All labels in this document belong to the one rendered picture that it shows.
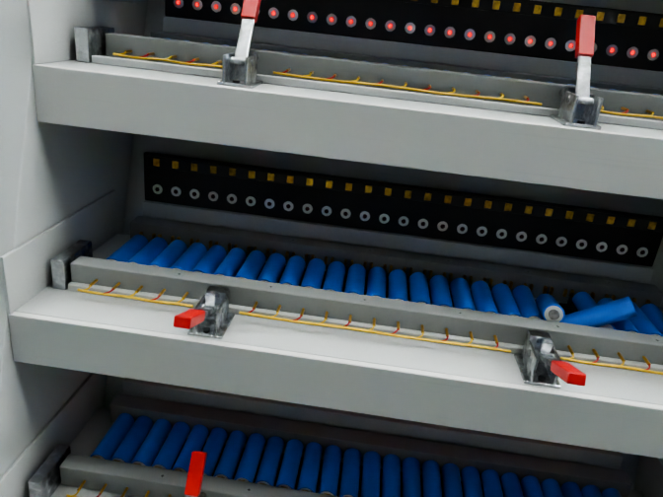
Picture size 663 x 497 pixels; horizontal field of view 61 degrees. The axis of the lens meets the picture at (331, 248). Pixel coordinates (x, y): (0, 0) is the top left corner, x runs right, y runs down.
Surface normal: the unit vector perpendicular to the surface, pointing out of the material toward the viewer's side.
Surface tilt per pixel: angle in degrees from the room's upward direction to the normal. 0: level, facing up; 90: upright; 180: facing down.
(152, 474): 19
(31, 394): 90
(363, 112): 109
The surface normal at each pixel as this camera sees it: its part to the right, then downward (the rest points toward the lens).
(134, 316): 0.10, -0.92
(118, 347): -0.11, 0.37
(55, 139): 0.99, 0.13
